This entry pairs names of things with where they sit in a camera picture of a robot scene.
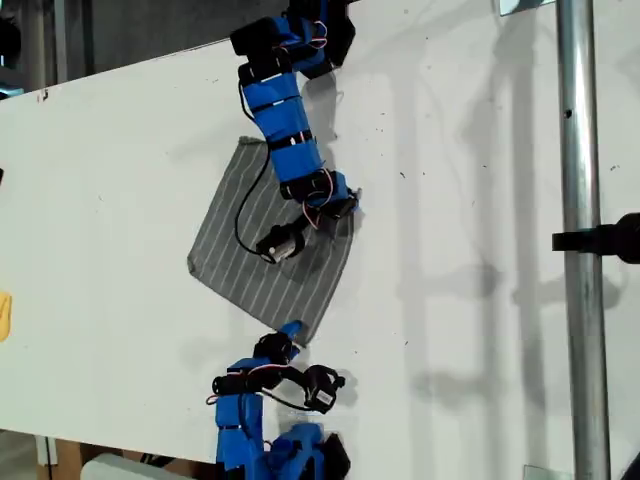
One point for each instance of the steel post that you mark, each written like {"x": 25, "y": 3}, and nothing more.
{"x": 582, "y": 150}

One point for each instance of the white box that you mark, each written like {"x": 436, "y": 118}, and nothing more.
{"x": 130, "y": 470}

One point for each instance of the grey white-striped towel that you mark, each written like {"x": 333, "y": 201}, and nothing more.
{"x": 235, "y": 260}

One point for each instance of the black clamp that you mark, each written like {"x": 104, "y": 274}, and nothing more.
{"x": 615, "y": 237}

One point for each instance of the yellow object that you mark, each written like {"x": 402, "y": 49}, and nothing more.
{"x": 5, "y": 317}

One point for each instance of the wooden board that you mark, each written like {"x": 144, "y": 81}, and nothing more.
{"x": 67, "y": 460}

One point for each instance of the metal bracket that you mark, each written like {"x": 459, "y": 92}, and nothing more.
{"x": 520, "y": 6}

